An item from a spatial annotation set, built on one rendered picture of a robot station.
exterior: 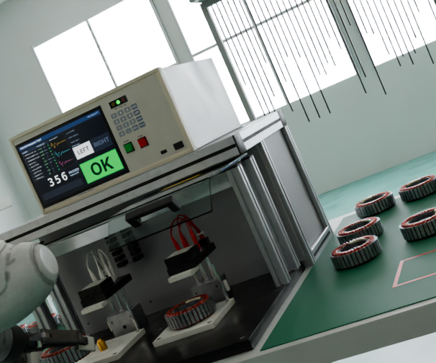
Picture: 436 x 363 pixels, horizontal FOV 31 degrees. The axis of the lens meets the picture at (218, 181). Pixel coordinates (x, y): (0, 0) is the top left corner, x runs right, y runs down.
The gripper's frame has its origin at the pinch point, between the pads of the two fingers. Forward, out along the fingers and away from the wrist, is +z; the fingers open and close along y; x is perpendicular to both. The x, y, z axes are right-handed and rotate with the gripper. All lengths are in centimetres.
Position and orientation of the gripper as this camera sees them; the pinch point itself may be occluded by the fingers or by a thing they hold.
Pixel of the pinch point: (65, 351)
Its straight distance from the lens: 172.3
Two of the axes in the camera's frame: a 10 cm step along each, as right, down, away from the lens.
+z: 4.7, 2.7, 8.4
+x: -2.0, -9.0, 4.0
